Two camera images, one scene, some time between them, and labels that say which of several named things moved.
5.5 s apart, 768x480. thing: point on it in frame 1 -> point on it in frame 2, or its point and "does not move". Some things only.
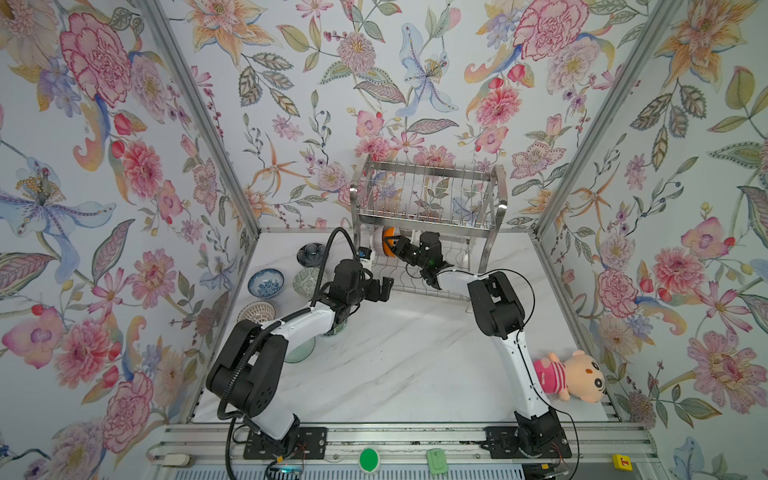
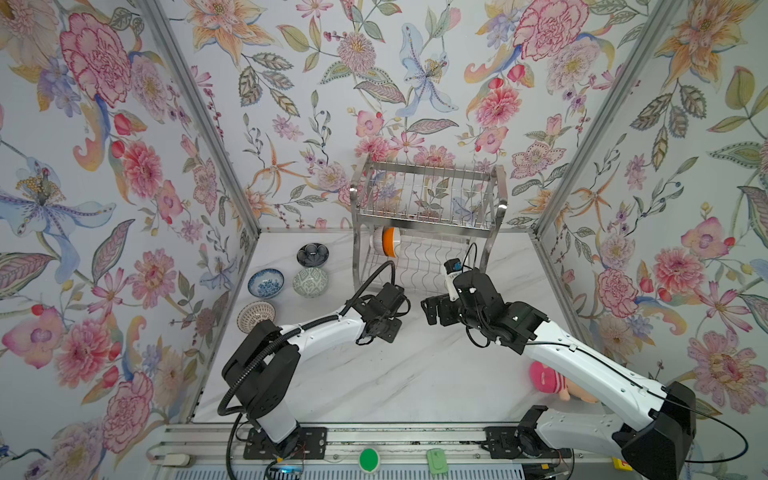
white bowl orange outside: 387,245 does not move
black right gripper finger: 402,249 -> 429,306
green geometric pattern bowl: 305,281 does not move
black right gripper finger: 407,251 -> 448,310
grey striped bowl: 377,239 does not move
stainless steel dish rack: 463,205 does not move
